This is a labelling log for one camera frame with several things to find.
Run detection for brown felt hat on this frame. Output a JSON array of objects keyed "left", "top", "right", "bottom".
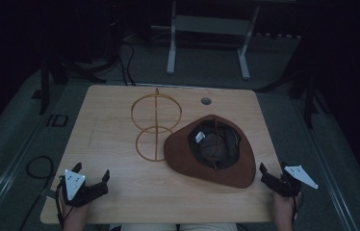
[{"left": 163, "top": 114, "right": 257, "bottom": 190}]

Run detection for white metal desk frame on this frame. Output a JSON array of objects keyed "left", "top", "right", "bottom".
[{"left": 166, "top": 0, "right": 262, "bottom": 81}]

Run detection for person's left hand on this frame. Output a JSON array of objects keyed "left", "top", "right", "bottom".
[{"left": 59, "top": 192, "right": 91, "bottom": 223}]

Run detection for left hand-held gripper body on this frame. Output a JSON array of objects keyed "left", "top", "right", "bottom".
[{"left": 59, "top": 168, "right": 110, "bottom": 208}]

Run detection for black metal stand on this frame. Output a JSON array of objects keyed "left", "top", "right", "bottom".
[
  {"left": 254, "top": 61, "right": 331, "bottom": 130},
  {"left": 32, "top": 56, "right": 108, "bottom": 116}
]

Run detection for black floor bracket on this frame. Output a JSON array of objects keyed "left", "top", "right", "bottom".
[{"left": 45, "top": 113, "right": 69, "bottom": 128}]

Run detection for person's right hand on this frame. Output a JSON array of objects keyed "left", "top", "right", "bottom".
[{"left": 271, "top": 191, "right": 303, "bottom": 220}]

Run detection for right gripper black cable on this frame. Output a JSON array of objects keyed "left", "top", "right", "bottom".
[{"left": 291, "top": 191, "right": 305, "bottom": 227}]

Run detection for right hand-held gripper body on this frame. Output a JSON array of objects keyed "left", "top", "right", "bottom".
[{"left": 261, "top": 165, "right": 320, "bottom": 198}]

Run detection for black looped floor cable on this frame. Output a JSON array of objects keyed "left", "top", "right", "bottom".
[{"left": 17, "top": 155, "right": 56, "bottom": 231}]

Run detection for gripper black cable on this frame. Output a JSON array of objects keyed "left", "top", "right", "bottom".
[
  {"left": 54, "top": 181, "right": 65, "bottom": 231},
  {"left": 291, "top": 191, "right": 305, "bottom": 227}
]

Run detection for black hanging cables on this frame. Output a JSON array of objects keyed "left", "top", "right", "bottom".
[{"left": 116, "top": 38, "right": 138, "bottom": 87}]

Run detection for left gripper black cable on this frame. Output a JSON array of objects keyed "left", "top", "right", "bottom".
[{"left": 54, "top": 181, "right": 65, "bottom": 231}]

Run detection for grey floor rail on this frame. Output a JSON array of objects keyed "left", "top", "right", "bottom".
[
  {"left": 295, "top": 102, "right": 360, "bottom": 231},
  {"left": 0, "top": 115, "right": 54, "bottom": 225}
]

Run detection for gold wire hat stand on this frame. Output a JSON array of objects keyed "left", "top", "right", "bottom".
[{"left": 130, "top": 87, "right": 183, "bottom": 163}]

